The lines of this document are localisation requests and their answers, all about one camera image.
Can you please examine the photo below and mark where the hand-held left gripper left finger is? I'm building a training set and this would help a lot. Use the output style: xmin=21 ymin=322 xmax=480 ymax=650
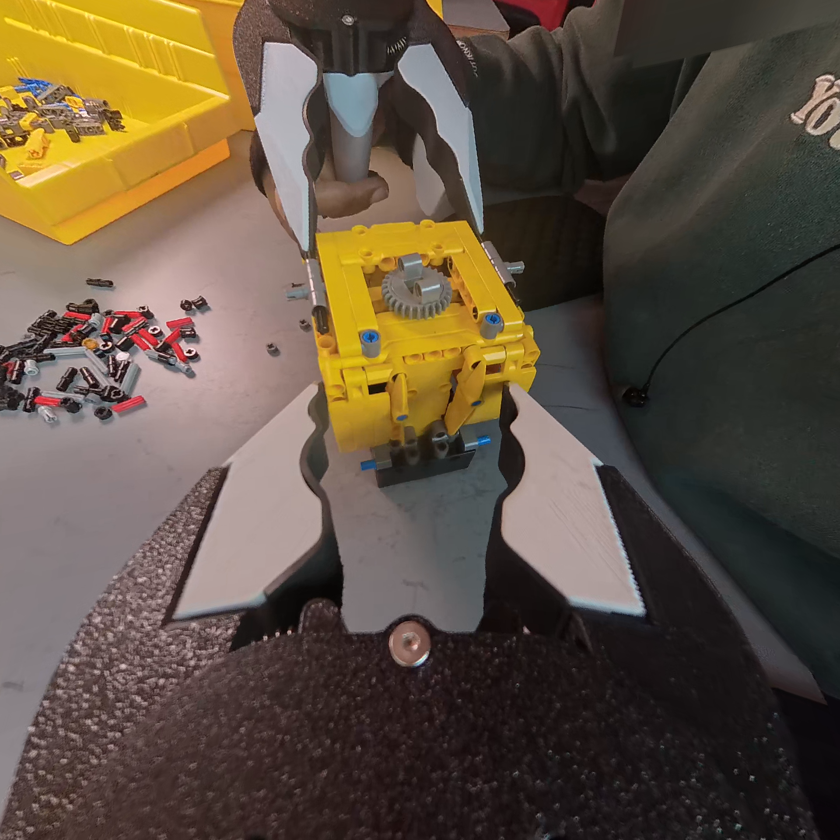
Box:
xmin=171 ymin=383 xmax=346 ymax=622

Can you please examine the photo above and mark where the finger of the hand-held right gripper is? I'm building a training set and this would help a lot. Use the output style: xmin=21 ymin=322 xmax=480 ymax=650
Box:
xmin=253 ymin=40 xmax=324 ymax=258
xmin=396 ymin=43 xmax=487 ymax=235

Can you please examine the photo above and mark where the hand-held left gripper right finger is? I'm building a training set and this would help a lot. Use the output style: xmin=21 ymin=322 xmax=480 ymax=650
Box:
xmin=486 ymin=380 xmax=647 ymax=618

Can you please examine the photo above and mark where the yellow lego model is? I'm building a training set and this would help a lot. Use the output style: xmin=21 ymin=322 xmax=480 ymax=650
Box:
xmin=286 ymin=220 xmax=541 ymax=490

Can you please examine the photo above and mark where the person's right forearm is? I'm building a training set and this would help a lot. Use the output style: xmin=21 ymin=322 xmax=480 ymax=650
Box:
xmin=460 ymin=0 xmax=690 ymax=198

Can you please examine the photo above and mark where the heap of grey lego parts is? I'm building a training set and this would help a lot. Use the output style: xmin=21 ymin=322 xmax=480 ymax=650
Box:
xmin=0 ymin=78 xmax=127 ymax=180

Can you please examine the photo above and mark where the pile of black red lego pins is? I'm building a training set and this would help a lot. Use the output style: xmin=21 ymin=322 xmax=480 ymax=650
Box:
xmin=0 ymin=299 xmax=197 ymax=425

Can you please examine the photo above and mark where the person's right hand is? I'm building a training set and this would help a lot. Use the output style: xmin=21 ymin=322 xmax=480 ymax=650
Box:
xmin=314 ymin=176 xmax=390 ymax=219

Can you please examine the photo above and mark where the large yellow plastic bin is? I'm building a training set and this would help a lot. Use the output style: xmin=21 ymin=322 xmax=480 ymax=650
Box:
xmin=0 ymin=0 xmax=257 ymax=246

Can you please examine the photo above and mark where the red plastic container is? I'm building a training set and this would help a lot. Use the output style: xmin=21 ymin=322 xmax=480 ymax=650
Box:
xmin=496 ymin=0 xmax=567 ymax=22

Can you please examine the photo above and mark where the person's green sweater torso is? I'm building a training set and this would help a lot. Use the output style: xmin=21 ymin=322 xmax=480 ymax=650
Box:
xmin=604 ymin=26 xmax=840 ymax=703

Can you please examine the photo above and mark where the black earbud cable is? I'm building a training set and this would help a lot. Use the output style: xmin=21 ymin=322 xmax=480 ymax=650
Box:
xmin=618 ymin=245 xmax=840 ymax=409

